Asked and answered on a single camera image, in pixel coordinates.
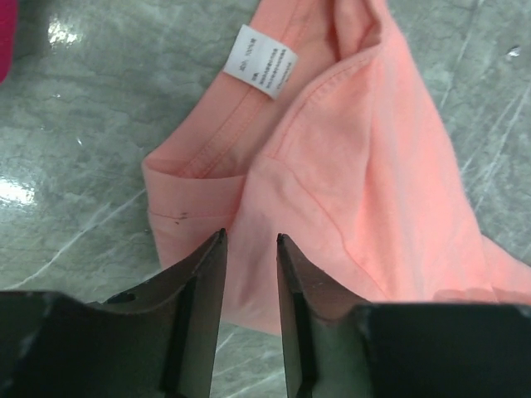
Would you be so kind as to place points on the salmon pink t shirt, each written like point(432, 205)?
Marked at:
point(352, 161)

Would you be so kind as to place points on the magenta t shirt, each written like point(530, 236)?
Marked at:
point(8, 27)

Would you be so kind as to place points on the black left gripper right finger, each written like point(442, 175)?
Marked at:
point(337, 344)

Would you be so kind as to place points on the white care label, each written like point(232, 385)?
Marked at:
point(260, 61)

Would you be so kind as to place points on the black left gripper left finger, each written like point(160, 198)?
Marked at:
point(157, 339)

